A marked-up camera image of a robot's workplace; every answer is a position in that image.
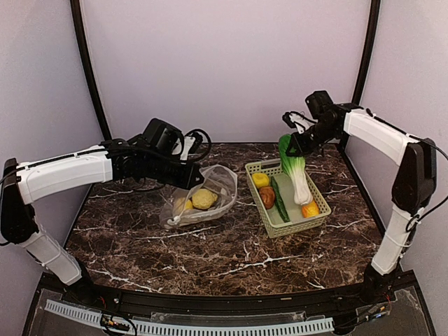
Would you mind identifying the green bok choy toy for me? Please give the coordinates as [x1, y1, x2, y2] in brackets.
[278, 134, 313, 206]

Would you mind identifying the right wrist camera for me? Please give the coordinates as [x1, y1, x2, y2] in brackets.
[282, 111, 316, 134]

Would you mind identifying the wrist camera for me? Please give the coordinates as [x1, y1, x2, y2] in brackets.
[282, 111, 316, 134]
[180, 128, 212, 162]

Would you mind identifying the clear zip top bag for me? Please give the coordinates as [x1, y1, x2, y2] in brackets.
[159, 164, 238, 230]

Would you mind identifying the right black frame post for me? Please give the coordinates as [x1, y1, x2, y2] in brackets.
[351, 0, 381, 105]

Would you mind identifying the beige plastic basket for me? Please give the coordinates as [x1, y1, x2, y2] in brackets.
[245, 159, 332, 238]

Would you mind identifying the green cucumber toy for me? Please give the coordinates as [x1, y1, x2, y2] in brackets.
[270, 175, 290, 223]

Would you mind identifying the pale yellow bread toy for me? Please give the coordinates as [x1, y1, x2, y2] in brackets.
[191, 188, 218, 210]

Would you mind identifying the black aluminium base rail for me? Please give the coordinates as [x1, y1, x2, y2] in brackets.
[41, 269, 417, 319]

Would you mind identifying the yellow round bun toy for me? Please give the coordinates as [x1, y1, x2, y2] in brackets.
[251, 173, 270, 189]

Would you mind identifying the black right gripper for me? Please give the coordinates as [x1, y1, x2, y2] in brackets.
[286, 120, 340, 156]

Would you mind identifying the brown potato toy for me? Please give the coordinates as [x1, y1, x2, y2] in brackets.
[258, 186, 276, 210]

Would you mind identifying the grey slotted cable duct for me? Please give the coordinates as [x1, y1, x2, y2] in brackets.
[44, 299, 335, 335]

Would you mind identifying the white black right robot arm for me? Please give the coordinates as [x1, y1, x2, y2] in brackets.
[282, 90, 441, 304]

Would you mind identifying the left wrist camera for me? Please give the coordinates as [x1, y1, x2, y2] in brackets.
[180, 128, 212, 162]

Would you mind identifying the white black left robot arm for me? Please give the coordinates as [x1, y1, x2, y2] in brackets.
[1, 118, 211, 305]

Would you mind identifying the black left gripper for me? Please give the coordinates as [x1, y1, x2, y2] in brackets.
[144, 152, 205, 190]

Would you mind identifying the yellow lemon toy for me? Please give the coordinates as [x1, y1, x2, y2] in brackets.
[173, 197, 193, 213]

